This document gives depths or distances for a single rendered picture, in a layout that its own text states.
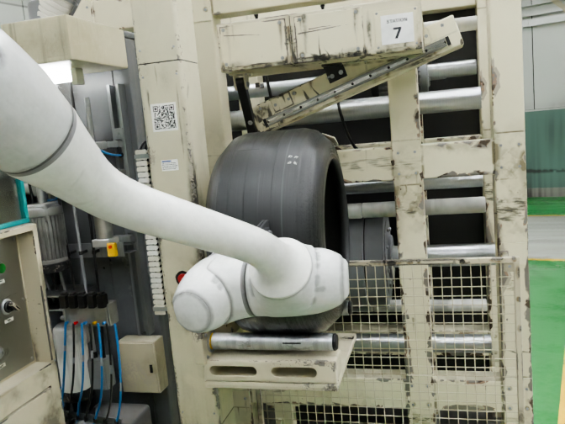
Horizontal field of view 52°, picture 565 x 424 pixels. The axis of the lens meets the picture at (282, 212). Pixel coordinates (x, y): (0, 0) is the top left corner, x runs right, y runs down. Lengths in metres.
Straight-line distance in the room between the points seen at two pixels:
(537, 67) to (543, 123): 0.89
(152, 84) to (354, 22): 0.60
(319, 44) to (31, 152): 1.25
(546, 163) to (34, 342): 9.38
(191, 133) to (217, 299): 0.76
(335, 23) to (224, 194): 0.64
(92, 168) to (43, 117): 0.10
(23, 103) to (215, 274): 0.48
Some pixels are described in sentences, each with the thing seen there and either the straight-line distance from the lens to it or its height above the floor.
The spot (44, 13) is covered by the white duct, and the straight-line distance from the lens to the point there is 2.17.
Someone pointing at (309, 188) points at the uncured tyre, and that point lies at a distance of 1.37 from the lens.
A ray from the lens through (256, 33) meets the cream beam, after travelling 1.81.
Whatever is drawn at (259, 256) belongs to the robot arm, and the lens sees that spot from 0.82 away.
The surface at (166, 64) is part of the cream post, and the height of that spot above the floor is 1.65.
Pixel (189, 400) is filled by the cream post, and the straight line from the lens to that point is 1.79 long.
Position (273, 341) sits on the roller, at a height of 0.91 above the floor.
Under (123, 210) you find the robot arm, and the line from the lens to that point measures 0.74.
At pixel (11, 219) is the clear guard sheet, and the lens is 1.59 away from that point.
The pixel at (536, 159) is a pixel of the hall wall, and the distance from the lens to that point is 10.39.
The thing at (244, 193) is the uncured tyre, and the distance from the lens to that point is 1.38.
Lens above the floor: 1.45
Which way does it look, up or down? 8 degrees down
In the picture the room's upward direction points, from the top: 5 degrees counter-clockwise
